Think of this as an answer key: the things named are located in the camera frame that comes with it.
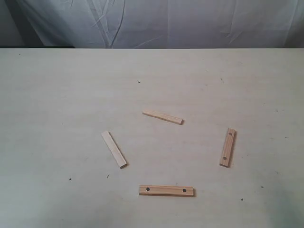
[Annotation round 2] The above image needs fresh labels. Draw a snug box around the two-hole wooden bar bottom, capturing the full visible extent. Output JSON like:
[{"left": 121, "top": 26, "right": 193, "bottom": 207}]
[{"left": 139, "top": 185, "right": 195, "bottom": 197}]

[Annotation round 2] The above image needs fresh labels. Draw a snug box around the two-hole wooden bar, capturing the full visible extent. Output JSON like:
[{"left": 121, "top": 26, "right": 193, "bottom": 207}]
[
  {"left": 219, "top": 128, "right": 236, "bottom": 168},
  {"left": 139, "top": 185, "right": 195, "bottom": 197}
]

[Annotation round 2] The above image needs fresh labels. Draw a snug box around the white backdrop curtain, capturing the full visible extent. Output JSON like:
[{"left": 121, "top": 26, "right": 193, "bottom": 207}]
[{"left": 0, "top": 0, "right": 304, "bottom": 48}]

